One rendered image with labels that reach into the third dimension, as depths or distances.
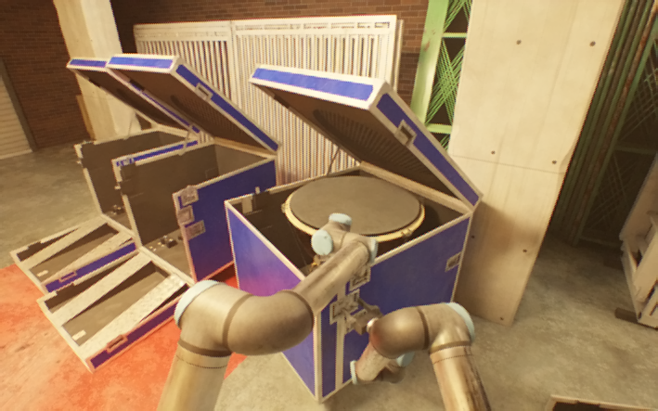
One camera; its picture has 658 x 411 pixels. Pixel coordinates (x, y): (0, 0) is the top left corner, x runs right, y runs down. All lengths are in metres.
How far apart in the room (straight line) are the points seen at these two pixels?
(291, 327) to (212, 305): 0.16
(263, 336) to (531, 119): 1.89
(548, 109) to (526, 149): 0.24
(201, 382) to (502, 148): 1.97
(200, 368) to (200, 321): 0.09
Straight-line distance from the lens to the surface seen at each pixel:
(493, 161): 2.27
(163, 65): 2.41
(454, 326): 0.98
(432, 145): 1.57
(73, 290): 3.41
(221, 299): 0.71
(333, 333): 1.68
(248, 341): 0.68
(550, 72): 2.17
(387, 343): 0.98
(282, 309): 0.68
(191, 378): 0.75
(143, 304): 2.90
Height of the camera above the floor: 1.89
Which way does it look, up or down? 27 degrees down
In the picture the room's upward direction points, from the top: straight up
